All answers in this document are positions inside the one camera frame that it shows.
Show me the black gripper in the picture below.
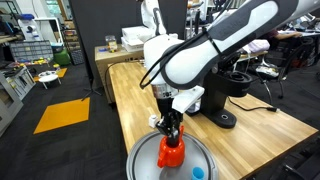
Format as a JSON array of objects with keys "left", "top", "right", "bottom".
[{"left": 155, "top": 97, "right": 185, "bottom": 138}]

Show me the grey round tray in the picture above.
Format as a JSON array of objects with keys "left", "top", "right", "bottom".
[{"left": 125, "top": 130, "right": 220, "bottom": 180}]

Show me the blue plastic cup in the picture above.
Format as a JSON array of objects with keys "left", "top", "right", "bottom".
[{"left": 191, "top": 166, "right": 205, "bottom": 180}]

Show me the black coffee machine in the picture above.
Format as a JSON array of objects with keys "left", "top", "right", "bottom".
[{"left": 185, "top": 49, "right": 254, "bottom": 130}]

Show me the black tripod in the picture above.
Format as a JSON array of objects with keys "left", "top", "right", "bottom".
[{"left": 81, "top": 65, "right": 103, "bottom": 101}]

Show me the stack of white boxes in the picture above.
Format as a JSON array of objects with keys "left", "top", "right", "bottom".
[{"left": 120, "top": 25, "right": 155, "bottom": 54}]

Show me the clear jar with yellow contents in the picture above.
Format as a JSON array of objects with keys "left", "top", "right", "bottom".
[{"left": 104, "top": 34, "right": 119, "bottom": 53}]

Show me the orange square floor mat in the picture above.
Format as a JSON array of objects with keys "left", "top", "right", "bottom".
[{"left": 32, "top": 96, "right": 91, "bottom": 135}]

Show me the black curtain backdrop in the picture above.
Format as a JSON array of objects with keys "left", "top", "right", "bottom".
[{"left": 67, "top": 0, "right": 190, "bottom": 90}]

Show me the green bin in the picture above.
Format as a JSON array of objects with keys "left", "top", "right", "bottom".
[{"left": 52, "top": 47, "right": 72, "bottom": 67}]

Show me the small white round table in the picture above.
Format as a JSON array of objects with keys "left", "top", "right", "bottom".
[{"left": 37, "top": 70, "right": 63, "bottom": 91}]

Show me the black office chair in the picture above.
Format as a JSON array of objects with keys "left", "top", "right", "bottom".
[{"left": 255, "top": 35, "right": 315, "bottom": 102}]

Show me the black equipment cart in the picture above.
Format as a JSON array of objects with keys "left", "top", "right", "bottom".
[{"left": 282, "top": 145, "right": 320, "bottom": 180}]

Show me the grey parts drawer organiser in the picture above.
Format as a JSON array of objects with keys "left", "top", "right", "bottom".
[{"left": 9, "top": 40, "right": 55, "bottom": 63}]

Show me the grey storage cabinet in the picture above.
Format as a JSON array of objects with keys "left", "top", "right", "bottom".
[{"left": 0, "top": 64, "right": 37, "bottom": 135}]

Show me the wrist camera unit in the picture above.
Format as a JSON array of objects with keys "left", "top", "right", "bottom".
[{"left": 171, "top": 85, "right": 205, "bottom": 114}]

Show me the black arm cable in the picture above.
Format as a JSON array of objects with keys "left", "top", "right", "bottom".
[{"left": 139, "top": 29, "right": 215, "bottom": 90}]

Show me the black power cord with plug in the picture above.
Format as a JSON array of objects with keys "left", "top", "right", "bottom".
[{"left": 227, "top": 96, "right": 280, "bottom": 113}]

